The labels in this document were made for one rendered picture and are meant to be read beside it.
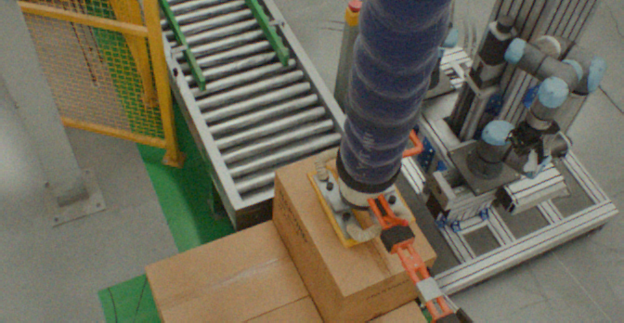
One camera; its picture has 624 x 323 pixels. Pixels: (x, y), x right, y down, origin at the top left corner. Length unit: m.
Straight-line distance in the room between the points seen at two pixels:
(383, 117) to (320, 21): 2.75
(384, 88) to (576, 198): 2.21
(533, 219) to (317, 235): 1.51
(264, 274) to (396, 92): 1.31
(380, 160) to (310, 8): 2.71
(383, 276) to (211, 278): 0.79
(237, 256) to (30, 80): 1.16
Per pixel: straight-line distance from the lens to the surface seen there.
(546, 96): 1.90
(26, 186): 3.96
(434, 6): 1.64
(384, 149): 2.09
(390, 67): 1.78
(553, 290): 3.79
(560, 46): 2.34
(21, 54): 2.93
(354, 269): 2.49
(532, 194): 2.84
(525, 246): 3.58
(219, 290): 2.87
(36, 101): 3.14
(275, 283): 2.88
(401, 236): 2.29
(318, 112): 3.38
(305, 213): 2.58
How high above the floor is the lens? 3.17
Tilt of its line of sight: 54 degrees down
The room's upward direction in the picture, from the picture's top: 7 degrees clockwise
